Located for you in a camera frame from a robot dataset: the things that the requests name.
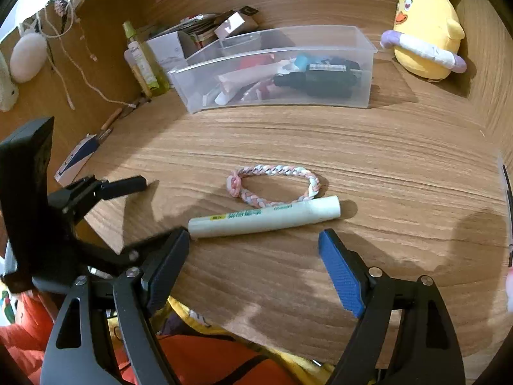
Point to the metal nail clipper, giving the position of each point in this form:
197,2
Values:
105,135

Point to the printed paper packet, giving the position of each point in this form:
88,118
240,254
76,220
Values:
192,22

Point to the clear plastic storage box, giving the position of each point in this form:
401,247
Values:
360,48

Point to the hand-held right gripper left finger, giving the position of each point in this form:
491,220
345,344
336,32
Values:
166,276

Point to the pink plush toy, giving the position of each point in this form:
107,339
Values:
509,284

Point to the yellow chick plush toy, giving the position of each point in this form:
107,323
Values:
429,28

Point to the blue and white carton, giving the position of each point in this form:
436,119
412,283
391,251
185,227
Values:
78,158

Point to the white fluffy pompom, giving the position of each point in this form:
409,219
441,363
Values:
28,58

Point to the small clear plastic bowl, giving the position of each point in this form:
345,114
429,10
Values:
240,42

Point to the white green plush toy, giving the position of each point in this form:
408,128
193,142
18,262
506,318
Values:
7,88

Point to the red packet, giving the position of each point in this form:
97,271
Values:
256,90

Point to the dark dropper bottle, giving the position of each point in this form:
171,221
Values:
324,82

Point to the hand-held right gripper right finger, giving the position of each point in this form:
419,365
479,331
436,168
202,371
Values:
340,272

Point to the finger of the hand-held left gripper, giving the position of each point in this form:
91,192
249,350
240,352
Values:
112,258
120,184

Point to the white carton box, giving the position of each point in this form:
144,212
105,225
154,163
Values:
168,50

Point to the pale green tube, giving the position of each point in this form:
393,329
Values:
264,218

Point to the small silver white box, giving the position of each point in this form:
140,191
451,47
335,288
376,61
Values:
234,24

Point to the white printed tube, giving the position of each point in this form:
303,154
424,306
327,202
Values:
244,78

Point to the black comb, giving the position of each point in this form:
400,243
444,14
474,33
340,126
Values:
508,208

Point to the yellow-green spray bottle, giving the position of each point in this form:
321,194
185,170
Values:
146,68

